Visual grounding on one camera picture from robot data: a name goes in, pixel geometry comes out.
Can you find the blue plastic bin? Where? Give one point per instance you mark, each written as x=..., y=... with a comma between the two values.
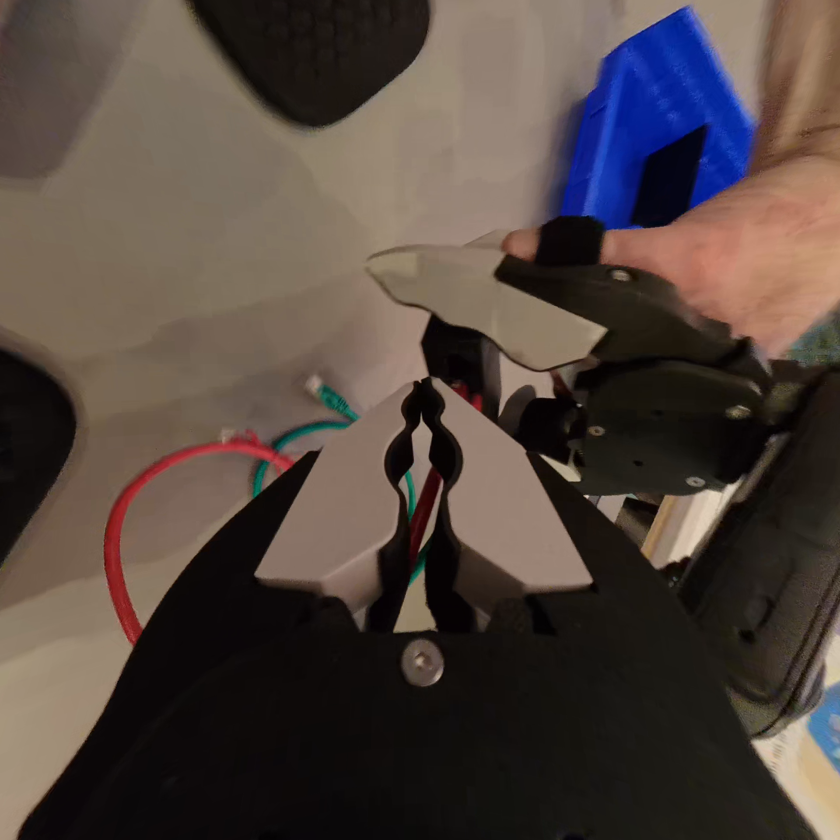
x=656, y=98

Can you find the person's left forearm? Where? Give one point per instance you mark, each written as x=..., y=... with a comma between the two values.
x=800, y=79

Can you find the person's left hand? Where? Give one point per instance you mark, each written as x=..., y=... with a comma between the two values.
x=754, y=262

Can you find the black mesh pad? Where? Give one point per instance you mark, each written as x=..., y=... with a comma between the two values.
x=315, y=52
x=33, y=459

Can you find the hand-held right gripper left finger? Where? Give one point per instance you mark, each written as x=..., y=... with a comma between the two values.
x=328, y=518

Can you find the black ethernet port block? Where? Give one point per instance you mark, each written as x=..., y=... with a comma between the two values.
x=453, y=348

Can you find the printed instruction sheet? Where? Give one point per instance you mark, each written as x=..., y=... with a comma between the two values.
x=787, y=761

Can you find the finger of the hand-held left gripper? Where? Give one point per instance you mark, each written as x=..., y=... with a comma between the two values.
x=459, y=282

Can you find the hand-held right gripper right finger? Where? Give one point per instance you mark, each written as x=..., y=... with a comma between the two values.
x=518, y=525

